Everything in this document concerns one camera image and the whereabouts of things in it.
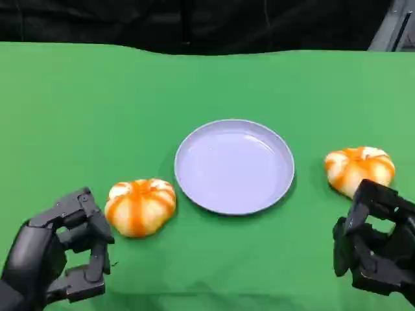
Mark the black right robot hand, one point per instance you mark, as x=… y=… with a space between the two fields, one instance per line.
x=373 y=236

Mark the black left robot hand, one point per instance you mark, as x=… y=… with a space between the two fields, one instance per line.
x=30 y=246

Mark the orange white toy bread roll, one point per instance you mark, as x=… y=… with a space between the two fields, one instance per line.
x=140 y=208
x=356 y=169

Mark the lilac plate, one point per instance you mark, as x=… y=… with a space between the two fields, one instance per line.
x=234 y=166

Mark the black backdrop curtain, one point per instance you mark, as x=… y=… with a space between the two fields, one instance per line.
x=188 y=22

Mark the grey metal frame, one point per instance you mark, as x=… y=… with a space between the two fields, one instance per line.
x=394 y=27

